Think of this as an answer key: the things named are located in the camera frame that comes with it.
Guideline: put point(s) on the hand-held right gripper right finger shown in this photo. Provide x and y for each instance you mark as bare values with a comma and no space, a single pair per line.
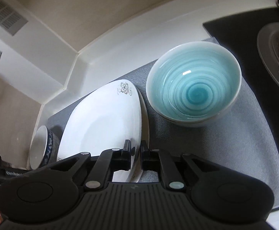
143,153

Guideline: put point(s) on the blue patterned rim bowl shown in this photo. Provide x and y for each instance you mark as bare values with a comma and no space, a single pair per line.
39,148

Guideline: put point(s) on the grey mat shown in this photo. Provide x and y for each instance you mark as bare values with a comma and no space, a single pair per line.
201,148

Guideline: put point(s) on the white bowl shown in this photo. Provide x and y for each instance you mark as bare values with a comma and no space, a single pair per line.
189,124

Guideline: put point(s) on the black glass stove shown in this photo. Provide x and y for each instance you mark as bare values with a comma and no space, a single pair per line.
237,31

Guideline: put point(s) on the round metal stove burner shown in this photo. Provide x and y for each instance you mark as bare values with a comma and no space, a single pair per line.
268,52

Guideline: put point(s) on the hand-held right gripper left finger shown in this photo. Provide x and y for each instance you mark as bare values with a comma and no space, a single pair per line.
128,153

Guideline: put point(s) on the white flower print plate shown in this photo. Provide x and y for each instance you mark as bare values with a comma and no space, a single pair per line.
94,124

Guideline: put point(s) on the blue swirl bowl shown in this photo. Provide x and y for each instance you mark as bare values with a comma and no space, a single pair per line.
192,88

